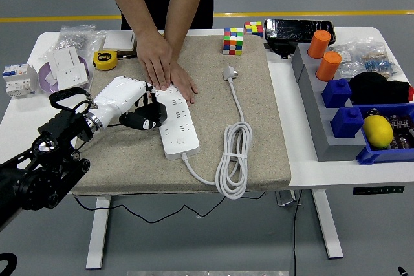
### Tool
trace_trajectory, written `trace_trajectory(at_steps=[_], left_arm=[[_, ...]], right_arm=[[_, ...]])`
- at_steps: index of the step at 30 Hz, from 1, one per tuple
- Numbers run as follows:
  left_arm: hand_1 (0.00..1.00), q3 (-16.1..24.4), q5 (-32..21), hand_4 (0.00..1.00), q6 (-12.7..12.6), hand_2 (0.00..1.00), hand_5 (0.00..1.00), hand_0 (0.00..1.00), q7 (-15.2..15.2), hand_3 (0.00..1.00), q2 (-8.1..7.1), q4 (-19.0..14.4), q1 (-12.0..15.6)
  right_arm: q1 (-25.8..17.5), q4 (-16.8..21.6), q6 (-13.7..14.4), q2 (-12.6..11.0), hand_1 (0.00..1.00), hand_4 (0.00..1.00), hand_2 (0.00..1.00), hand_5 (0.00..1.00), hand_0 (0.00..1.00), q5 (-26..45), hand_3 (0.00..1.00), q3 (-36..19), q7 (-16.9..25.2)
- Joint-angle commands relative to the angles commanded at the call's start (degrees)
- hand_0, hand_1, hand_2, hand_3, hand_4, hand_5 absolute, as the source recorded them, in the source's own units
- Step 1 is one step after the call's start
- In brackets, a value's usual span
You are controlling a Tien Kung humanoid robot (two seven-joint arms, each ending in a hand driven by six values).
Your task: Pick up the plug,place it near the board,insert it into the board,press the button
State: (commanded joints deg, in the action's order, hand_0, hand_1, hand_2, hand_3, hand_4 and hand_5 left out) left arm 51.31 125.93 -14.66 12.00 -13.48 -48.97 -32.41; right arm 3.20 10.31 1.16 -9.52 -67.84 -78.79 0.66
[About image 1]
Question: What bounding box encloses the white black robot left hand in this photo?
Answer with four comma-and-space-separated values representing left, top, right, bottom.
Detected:
91, 75, 168, 131

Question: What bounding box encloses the person's right hand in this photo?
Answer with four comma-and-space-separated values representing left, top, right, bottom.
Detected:
135, 30, 175, 92

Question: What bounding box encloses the person's left hand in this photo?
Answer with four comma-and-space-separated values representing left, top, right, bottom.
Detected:
168, 61, 199, 106

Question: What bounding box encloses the black power plug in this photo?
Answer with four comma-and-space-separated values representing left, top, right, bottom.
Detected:
142, 100, 168, 125

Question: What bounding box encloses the white power strip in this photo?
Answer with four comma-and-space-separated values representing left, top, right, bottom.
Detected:
151, 84, 201, 160

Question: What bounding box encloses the grey-brown fabric mat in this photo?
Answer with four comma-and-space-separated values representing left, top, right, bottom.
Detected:
67, 34, 292, 196

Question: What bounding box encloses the yellow tape measure black label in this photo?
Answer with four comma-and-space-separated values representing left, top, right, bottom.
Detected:
93, 50, 118, 72

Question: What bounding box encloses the large colourful puzzle cube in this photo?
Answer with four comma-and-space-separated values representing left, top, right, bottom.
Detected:
222, 27, 245, 56

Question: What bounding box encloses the clear bag of metal parts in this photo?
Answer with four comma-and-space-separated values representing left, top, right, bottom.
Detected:
58, 24, 107, 59

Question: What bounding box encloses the purple bowl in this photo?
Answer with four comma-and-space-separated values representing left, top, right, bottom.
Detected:
38, 56, 91, 96

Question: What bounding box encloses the white table leg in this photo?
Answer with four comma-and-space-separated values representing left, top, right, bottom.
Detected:
312, 188, 343, 260
85, 196, 113, 270

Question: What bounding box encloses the black table control panel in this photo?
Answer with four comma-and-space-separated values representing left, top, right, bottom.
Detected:
352, 185, 406, 196

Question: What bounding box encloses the small colourful puzzle cube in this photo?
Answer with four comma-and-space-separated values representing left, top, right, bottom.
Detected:
243, 21, 263, 38

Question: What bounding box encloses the white circuit breaker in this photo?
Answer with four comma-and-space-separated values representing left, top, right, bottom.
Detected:
2, 63, 39, 99

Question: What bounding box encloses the black device stand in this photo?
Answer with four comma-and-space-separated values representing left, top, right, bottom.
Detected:
265, 40, 297, 60

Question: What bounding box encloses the blue plastic bin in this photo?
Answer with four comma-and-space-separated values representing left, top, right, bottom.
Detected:
354, 103, 414, 166

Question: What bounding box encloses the black cracked glossy device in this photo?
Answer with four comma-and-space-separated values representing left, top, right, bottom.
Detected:
263, 19, 336, 44

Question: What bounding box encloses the dark electronic parts pile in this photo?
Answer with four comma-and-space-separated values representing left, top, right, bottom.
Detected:
386, 112, 414, 151

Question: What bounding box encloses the orange cylinder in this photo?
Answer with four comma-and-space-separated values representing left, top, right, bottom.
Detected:
316, 51, 342, 82
307, 29, 332, 59

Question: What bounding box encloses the yellow lemon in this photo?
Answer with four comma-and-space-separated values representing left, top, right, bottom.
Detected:
362, 115, 395, 150

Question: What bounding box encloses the grey stepped peg base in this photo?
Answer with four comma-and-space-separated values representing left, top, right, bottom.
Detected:
291, 43, 368, 163

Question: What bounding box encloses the blue peg block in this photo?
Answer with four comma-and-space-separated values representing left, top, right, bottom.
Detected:
321, 78, 353, 109
329, 107, 365, 139

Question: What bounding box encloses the clear bag of small parts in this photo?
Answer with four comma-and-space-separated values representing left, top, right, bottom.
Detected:
331, 38, 366, 78

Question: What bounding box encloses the black cloth bundle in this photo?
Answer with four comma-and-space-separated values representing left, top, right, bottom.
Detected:
348, 72, 412, 105

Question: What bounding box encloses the clear bag of blue clips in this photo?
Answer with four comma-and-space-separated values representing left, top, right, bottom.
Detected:
358, 45, 402, 81

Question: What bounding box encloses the white wall switch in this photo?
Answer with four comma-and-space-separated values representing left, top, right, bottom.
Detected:
102, 30, 136, 52

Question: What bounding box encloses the white power strip cord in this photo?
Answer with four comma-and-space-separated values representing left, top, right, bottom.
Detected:
181, 65, 254, 200

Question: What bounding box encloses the white wall socket panel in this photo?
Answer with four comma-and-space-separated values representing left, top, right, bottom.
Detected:
56, 64, 90, 92

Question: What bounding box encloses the black hanging cable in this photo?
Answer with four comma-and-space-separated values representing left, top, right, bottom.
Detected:
292, 190, 303, 276

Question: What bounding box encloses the thin black plug cord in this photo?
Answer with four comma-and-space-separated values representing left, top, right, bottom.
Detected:
71, 123, 269, 224

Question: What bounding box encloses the silver metal bracket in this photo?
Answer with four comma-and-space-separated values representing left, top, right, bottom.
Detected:
274, 190, 302, 207

